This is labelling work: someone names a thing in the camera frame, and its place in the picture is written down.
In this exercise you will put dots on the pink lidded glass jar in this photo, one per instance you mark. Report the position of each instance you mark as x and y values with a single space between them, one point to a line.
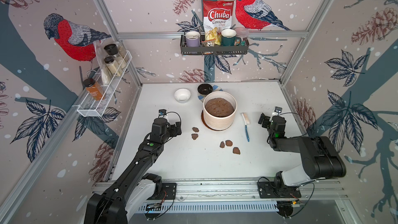
241 38

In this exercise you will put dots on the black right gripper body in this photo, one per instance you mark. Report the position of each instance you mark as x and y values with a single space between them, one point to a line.
266 123

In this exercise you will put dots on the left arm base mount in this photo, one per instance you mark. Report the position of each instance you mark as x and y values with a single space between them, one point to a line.
152 185

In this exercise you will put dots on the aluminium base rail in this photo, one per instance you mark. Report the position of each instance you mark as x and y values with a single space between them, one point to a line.
246 189

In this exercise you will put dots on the blue white scrub brush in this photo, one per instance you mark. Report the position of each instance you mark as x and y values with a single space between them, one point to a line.
247 123

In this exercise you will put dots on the red Chuba chips bag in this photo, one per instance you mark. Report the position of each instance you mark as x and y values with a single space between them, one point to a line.
217 17

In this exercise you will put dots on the dark wall shelf basket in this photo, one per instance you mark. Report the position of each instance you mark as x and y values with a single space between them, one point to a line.
202 50

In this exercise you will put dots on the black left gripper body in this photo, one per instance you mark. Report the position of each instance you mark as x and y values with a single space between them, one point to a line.
171 131

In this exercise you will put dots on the small white bowl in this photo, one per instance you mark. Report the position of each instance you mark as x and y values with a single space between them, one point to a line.
182 95

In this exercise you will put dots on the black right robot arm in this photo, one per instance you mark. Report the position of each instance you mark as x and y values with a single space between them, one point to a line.
319 159

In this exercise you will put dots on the blue striped plate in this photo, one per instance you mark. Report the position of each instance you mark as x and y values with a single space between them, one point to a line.
215 88

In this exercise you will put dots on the black lidded spice jar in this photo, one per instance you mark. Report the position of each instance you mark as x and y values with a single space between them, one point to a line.
113 51
113 66

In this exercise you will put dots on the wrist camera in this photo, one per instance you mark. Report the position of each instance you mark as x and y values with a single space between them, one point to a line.
162 113
276 112

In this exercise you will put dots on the green mug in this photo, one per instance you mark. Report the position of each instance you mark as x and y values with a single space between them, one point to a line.
229 38

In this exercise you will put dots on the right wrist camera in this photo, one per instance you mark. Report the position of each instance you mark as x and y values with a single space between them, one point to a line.
276 112

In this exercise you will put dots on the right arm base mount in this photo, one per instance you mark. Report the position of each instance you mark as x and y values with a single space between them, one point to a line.
268 189

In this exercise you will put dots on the lilac mug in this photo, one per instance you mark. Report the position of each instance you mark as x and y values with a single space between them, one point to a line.
193 39

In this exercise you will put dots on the small black bowl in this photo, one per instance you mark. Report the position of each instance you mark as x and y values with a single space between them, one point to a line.
205 89

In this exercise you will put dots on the orange spice jar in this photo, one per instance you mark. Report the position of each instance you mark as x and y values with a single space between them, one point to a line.
94 88

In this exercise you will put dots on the brown mud patch piece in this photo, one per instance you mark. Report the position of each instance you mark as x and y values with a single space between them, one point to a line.
229 143

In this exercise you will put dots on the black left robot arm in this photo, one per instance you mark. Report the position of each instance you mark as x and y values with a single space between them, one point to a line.
118 203

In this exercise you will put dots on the terracotta pot saucer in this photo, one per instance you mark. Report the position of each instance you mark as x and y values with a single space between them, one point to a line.
204 123

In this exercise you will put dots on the white ceramic flower pot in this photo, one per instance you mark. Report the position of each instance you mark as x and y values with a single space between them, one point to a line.
219 110

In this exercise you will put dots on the white wire wall rack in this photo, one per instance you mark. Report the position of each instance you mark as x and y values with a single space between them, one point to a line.
90 107

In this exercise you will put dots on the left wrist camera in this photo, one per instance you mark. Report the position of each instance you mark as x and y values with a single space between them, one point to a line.
162 113

